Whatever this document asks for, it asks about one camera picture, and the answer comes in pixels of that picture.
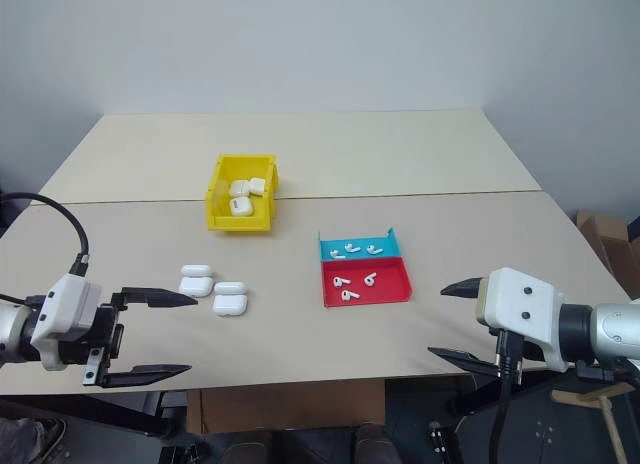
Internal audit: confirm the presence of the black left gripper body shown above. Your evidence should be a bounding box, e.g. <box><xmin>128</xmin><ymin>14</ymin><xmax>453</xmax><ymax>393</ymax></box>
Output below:
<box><xmin>82</xmin><ymin>291</ymin><xmax>127</xmax><ymax>388</ymax></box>

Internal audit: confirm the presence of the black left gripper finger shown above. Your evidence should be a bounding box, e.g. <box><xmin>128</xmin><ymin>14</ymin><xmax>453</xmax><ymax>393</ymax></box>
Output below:
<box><xmin>102</xmin><ymin>364</ymin><xmax>194</xmax><ymax>390</ymax></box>
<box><xmin>121</xmin><ymin>286</ymin><xmax>200</xmax><ymax>311</ymax></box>

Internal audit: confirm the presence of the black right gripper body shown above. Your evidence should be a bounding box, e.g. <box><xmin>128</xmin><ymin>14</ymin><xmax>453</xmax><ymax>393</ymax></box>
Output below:
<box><xmin>473</xmin><ymin>277</ymin><xmax>547</xmax><ymax>364</ymax></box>

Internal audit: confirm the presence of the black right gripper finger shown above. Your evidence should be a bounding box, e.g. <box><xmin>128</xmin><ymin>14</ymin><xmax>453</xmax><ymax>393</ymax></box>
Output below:
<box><xmin>439</xmin><ymin>276</ymin><xmax>484</xmax><ymax>301</ymax></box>
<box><xmin>428</xmin><ymin>346</ymin><xmax>501</xmax><ymax>381</ymax></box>

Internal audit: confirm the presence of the white earbud case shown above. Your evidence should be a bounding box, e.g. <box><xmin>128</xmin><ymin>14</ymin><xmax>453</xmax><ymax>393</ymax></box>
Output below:
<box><xmin>178</xmin><ymin>264</ymin><xmax>215</xmax><ymax>299</ymax></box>
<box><xmin>212</xmin><ymin>281</ymin><xmax>249</xmax><ymax>317</ymax></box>

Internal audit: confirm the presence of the yellow plastic bin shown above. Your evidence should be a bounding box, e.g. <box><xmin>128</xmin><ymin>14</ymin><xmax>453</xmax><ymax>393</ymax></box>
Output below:
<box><xmin>205</xmin><ymin>153</ymin><xmax>281</xmax><ymax>233</ymax></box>

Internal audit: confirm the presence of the open brown cardboard box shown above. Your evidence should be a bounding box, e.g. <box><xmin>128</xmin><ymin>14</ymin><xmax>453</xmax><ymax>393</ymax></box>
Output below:
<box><xmin>574</xmin><ymin>211</ymin><xmax>640</xmax><ymax>305</ymax></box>

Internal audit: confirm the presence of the red plastic tray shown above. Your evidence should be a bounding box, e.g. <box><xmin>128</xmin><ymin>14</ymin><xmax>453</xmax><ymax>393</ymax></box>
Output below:
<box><xmin>319</xmin><ymin>256</ymin><xmax>415</xmax><ymax>311</ymax></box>

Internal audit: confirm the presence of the black metal clamp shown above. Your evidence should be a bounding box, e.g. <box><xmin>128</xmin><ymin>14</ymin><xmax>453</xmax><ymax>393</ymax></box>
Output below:
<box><xmin>159</xmin><ymin>440</ymin><xmax>214</xmax><ymax>464</ymax></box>

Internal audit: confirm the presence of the small black device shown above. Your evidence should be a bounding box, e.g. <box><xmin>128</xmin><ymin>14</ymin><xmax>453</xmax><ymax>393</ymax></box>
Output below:
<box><xmin>427</xmin><ymin>420</ymin><xmax>462</xmax><ymax>464</ymax></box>

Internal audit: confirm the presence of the blue plastic tray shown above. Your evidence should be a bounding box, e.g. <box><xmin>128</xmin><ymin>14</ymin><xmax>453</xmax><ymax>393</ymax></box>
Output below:
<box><xmin>318</xmin><ymin>225</ymin><xmax>404</xmax><ymax>263</ymax></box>

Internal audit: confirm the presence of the dark brown rounded shape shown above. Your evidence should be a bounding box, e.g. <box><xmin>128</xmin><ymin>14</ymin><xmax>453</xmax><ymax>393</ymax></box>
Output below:
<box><xmin>223</xmin><ymin>429</ymin><xmax>275</xmax><ymax>464</ymax></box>
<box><xmin>354</xmin><ymin>422</ymin><xmax>402</xmax><ymax>464</ymax></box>

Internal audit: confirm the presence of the grey rounded shape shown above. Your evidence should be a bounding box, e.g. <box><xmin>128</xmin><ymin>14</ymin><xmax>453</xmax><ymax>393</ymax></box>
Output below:
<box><xmin>0</xmin><ymin>416</ymin><xmax>67</xmax><ymax>464</ymax></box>

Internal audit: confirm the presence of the black table frame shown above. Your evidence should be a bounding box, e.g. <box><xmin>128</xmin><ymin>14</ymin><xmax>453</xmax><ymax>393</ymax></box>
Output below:
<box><xmin>0</xmin><ymin>391</ymin><xmax>187</xmax><ymax>438</ymax></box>

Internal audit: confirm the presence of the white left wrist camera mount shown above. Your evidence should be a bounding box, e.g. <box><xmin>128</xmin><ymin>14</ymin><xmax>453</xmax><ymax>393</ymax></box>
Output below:
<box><xmin>30</xmin><ymin>274</ymin><xmax>104</xmax><ymax>372</ymax></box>

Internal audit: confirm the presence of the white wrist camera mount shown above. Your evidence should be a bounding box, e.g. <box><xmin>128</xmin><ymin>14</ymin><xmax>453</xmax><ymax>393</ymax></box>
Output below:
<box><xmin>30</xmin><ymin>274</ymin><xmax>104</xmax><ymax>372</ymax></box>
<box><xmin>486</xmin><ymin>267</ymin><xmax>571</xmax><ymax>373</ymax></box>

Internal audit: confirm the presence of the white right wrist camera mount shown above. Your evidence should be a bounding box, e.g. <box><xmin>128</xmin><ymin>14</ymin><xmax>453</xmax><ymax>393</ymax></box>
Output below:
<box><xmin>486</xmin><ymin>267</ymin><xmax>571</xmax><ymax>373</ymax></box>

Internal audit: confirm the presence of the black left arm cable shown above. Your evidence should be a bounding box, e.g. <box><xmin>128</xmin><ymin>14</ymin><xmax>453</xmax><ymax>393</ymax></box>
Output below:
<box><xmin>0</xmin><ymin>191</ymin><xmax>94</xmax><ymax>278</ymax></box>

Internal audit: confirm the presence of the black round base plate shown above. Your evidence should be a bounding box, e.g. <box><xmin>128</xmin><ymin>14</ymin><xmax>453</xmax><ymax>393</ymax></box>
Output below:
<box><xmin>457</xmin><ymin>376</ymin><xmax>640</xmax><ymax>464</ymax></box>

